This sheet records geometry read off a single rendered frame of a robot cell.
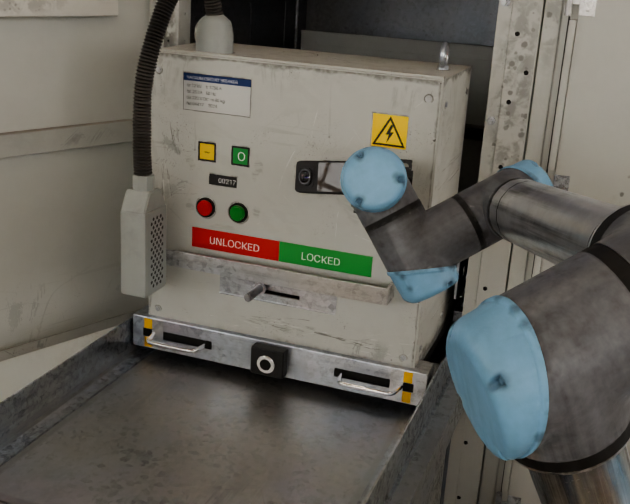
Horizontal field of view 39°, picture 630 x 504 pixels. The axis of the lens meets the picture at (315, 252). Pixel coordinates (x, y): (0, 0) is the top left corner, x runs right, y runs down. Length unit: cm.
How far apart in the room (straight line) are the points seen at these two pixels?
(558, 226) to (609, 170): 63
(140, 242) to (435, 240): 57
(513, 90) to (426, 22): 85
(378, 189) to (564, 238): 25
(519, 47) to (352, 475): 73
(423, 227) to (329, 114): 39
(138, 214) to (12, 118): 30
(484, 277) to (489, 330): 93
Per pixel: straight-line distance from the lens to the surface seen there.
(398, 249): 105
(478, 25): 232
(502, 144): 154
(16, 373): 212
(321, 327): 149
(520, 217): 97
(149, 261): 147
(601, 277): 70
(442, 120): 137
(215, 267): 148
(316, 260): 145
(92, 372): 156
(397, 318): 144
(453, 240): 106
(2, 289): 167
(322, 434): 142
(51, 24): 162
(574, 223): 87
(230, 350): 156
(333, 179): 123
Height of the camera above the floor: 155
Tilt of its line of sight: 18 degrees down
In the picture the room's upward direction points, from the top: 3 degrees clockwise
